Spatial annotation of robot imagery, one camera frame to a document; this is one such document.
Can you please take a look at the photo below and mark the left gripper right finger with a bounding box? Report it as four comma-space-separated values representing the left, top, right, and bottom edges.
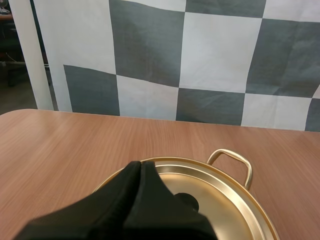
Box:
122, 161, 218, 240

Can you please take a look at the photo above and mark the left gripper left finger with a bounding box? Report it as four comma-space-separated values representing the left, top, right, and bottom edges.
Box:
15, 161, 142, 240

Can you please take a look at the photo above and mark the gold lid with black knob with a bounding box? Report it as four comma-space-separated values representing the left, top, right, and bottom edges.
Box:
103, 164, 273, 240

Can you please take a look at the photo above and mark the checked cloth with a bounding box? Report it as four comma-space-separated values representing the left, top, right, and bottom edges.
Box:
29, 0, 320, 133

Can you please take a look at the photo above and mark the gold-coloured pot with two handles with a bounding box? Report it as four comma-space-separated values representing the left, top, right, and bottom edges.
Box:
92, 149, 280, 240

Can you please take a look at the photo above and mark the white upright post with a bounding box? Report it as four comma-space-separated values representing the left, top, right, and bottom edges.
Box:
7, 0, 55, 111

